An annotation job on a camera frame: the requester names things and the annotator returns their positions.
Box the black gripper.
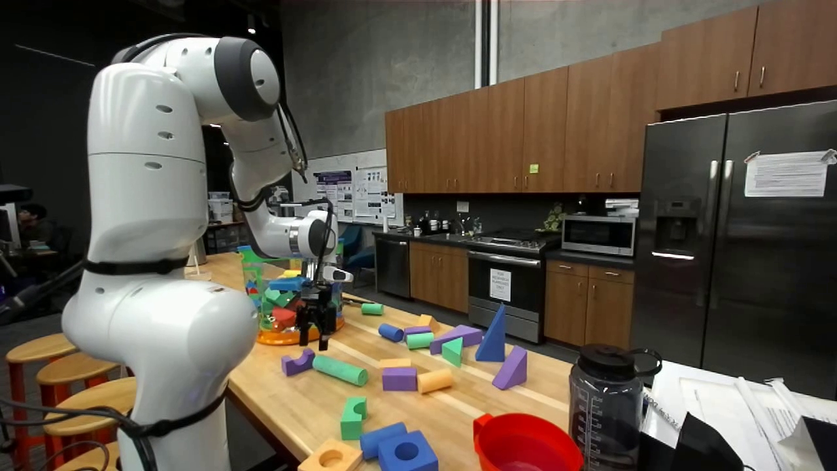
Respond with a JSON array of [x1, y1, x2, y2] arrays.
[[295, 283, 341, 353]]

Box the purple notched foam block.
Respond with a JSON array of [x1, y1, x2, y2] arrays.
[[280, 347, 317, 379]]

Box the clear bag of foam blocks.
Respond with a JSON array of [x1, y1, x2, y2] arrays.
[[239, 245, 347, 347]]

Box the blue toy block figure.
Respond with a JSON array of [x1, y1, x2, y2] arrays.
[[266, 274, 309, 296]]

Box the purple rectangular foam block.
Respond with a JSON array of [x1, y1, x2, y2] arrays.
[[380, 364, 422, 395]]

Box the plain blue foam block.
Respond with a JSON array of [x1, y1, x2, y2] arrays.
[[358, 421, 410, 464]]

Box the long purple foam block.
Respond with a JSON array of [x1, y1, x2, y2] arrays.
[[430, 323, 486, 357]]

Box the blue foam block with hole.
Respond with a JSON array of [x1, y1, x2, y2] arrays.
[[377, 429, 441, 471]]

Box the black dishwasher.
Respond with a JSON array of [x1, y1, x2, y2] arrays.
[[375, 232, 413, 302]]

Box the yellow foam cylinder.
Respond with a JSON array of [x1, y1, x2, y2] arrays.
[[416, 367, 458, 397]]

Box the wide brown lower cabinet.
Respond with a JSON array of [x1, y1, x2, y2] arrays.
[[407, 239, 474, 317]]

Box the small green foam triangle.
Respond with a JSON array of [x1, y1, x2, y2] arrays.
[[440, 336, 466, 368]]

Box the tall blue foam triangle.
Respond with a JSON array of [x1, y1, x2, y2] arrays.
[[474, 303, 509, 364]]

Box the black stove with oven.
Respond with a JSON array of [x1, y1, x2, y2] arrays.
[[466, 230, 559, 345]]

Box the purple foam wedge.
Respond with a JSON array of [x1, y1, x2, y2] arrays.
[[488, 345, 532, 393]]

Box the red plastic bowl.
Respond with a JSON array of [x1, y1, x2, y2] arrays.
[[471, 410, 585, 471]]

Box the wooden stool with red legs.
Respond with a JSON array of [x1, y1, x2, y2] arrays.
[[52, 442, 121, 471], [3, 332, 79, 471], [41, 374, 138, 447], [33, 351, 121, 414]]

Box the brown upper cabinet row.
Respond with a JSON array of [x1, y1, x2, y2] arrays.
[[384, 41, 661, 197]]

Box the green potted plant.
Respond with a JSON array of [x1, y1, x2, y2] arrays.
[[538, 204, 567, 235]]

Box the narrow brown lower cabinet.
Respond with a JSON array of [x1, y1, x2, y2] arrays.
[[542, 257, 637, 351]]

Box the seated person in dark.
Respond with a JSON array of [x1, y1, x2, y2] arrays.
[[18, 201, 74, 259]]

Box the silver microwave oven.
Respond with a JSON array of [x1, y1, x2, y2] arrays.
[[559, 213, 641, 259]]

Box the black flat item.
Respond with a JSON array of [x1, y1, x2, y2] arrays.
[[637, 410, 743, 471]]

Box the stainless steel refrigerator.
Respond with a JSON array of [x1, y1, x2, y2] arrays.
[[630, 98, 837, 401]]

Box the white papers pile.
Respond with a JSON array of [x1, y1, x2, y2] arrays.
[[637, 359, 837, 471]]

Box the white paper on refrigerator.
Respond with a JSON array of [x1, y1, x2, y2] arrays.
[[743, 150, 837, 201]]

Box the brown cabinet above refrigerator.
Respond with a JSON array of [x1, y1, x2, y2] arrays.
[[657, 0, 837, 116]]

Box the white wall posters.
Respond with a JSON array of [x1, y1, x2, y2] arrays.
[[290, 150, 406, 228]]

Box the thin black cable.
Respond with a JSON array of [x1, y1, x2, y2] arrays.
[[271, 103, 313, 184]]

